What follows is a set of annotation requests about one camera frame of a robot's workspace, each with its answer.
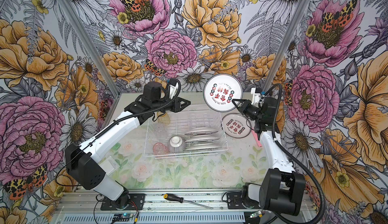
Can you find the yellow handled screwdriver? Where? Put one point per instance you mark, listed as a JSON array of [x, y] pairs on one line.
[[174, 198]]

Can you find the aluminium corner post left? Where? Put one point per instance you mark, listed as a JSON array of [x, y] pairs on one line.
[[79, 28]]

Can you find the small green circuit board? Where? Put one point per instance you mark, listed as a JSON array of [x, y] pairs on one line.
[[121, 217]]

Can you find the pink glass cup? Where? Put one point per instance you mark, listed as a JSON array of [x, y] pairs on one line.
[[160, 149]]

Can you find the white wire dish rack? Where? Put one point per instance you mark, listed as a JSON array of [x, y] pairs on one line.
[[195, 116]]

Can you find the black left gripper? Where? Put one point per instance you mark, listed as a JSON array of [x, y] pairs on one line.
[[177, 104]]

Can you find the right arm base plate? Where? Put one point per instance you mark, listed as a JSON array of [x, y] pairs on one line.
[[235, 200]]

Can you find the white plate upper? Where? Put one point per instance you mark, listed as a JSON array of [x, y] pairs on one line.
[[201, 131]]

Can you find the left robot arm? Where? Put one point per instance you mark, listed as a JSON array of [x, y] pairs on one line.
[[82, 162]]

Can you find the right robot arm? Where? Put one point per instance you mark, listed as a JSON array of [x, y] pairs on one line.
[[282, 189]]

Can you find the plate with red characters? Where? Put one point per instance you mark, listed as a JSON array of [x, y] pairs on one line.
[[236, 125]]

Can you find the aluminium corner post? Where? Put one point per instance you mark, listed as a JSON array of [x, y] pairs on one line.
[[79, 28], [294, 22]]

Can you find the aluminium corner post right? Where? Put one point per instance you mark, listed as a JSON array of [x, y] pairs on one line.
[[294, 22]]

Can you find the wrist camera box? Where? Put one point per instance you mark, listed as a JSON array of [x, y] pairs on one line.
[[173, 89], [257, 96]]

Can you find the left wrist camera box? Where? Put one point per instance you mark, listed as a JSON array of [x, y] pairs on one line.
[[173, 89]]

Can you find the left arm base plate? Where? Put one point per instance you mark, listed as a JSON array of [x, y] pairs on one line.
[[125, 202]]

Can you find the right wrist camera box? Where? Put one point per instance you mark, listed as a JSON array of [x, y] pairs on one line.
[[257, 96]]

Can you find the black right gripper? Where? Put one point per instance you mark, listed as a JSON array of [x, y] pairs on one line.
[[245, 104]]

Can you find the pink silicone utensil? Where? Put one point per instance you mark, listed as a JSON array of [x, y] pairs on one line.
[[256, 137]]

